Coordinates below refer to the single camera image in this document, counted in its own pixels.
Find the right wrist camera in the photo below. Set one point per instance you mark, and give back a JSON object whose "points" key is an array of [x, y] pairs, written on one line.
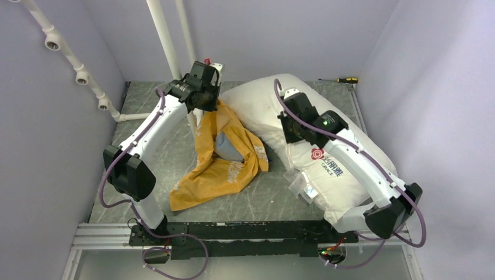
{"points": [[290, 92]]}

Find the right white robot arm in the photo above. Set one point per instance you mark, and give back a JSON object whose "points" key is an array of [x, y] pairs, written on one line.
{"points": [[393, 201]]}

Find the right yellow handled screwdriver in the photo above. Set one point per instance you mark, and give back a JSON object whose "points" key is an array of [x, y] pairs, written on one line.
{"points": [[349, 80]]}

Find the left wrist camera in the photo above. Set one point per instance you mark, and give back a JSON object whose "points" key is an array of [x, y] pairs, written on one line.
{"points": [[219, 67]]}

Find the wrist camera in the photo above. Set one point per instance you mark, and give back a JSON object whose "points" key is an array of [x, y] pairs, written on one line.
{"points": [[219, 67], [290, 92]]}

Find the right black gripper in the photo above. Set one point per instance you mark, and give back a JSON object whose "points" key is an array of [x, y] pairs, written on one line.
{"points": [[290, 137]]}

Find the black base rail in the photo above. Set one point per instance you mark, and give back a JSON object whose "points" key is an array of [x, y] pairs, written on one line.
{"points": [[237, 239]]}

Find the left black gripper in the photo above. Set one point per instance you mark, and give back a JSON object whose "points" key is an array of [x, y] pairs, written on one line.
{"points": [[215, 87]]}

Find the white pillow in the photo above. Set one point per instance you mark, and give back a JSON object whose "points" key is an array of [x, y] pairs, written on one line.
{"points": [[335, 164]]}

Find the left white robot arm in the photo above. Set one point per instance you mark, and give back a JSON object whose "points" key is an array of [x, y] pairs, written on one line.
{"points": [[128, 179]]}

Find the yellow and blue pillowcase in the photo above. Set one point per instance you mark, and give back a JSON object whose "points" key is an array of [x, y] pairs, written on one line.
{"points": [[214, 176]]}

